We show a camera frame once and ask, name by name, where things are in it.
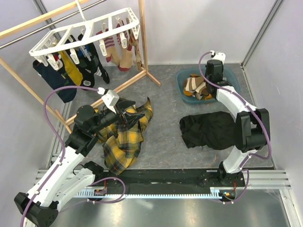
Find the blue plastic basin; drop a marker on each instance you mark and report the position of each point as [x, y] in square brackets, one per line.
[190, 98]

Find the wooden drying rack frame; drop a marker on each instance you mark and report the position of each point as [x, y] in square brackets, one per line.
[68, 55]

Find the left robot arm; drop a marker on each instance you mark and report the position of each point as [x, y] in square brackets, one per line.
[42, 203]

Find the navy santa sock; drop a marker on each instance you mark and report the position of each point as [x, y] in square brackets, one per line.
[56, 79]

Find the black patterned sock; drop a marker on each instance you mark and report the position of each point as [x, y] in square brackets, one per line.
[87, 61]

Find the yellow sock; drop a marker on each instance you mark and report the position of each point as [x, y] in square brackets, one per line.
[71, 68]

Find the white plastic clip hanger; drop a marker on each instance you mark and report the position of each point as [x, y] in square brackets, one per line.
[88, 31]

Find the metal hanging rod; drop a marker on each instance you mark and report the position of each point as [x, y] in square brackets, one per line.
[20, 19]

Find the black garment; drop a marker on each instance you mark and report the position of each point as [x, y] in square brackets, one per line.
[215, 130]

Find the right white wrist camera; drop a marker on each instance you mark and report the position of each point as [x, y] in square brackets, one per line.
[218, 56]

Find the brown beige striped sock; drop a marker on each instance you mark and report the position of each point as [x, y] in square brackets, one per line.
[192, 83]

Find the olive striped sock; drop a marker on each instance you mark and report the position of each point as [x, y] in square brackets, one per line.
[195, 76]
[189, 93]

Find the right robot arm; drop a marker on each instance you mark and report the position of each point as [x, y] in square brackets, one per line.
[252, 128]

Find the argyle orange beige sock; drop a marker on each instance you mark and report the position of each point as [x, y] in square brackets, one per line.
[137, 52]

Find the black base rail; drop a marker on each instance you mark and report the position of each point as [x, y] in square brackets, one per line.
[156, 184]

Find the yellow plaid shirt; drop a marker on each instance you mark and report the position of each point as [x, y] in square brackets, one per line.
[122, 146]

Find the olive striped sock front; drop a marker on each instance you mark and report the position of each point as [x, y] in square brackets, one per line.
[195, 76]

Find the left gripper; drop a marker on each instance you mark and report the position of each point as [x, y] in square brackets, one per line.
[130, 118]

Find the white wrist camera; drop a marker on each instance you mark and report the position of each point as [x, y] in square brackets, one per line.
[218, 56]
[110, 99]

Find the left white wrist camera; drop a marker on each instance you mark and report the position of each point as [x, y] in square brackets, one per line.
[110, 99]

